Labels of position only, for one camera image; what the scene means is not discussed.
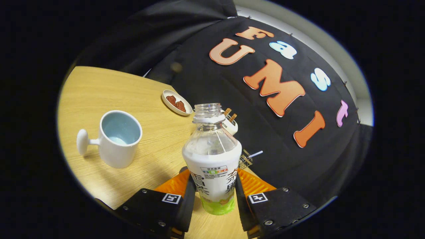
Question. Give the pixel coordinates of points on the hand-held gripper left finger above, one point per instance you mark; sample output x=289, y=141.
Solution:
x=159, y=209

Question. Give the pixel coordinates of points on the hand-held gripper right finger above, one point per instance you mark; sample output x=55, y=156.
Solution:
x=282, y=209

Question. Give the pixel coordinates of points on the clear juice bottle white label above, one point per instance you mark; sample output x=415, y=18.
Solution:
x=212, y=166

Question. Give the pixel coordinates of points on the white cup blue inside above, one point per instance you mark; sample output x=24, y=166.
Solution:
x=116, y=152

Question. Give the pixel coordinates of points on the cream toaster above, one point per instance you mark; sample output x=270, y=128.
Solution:
x=230, y=127

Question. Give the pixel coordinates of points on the red-brown food piece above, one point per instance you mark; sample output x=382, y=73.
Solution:
x=171, y=99
x=180, y=106

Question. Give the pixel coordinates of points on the white oval plate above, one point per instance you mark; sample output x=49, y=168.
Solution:
x=169, y=104

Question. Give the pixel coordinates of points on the wooden table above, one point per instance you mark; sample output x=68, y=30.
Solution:
x=99, y=89

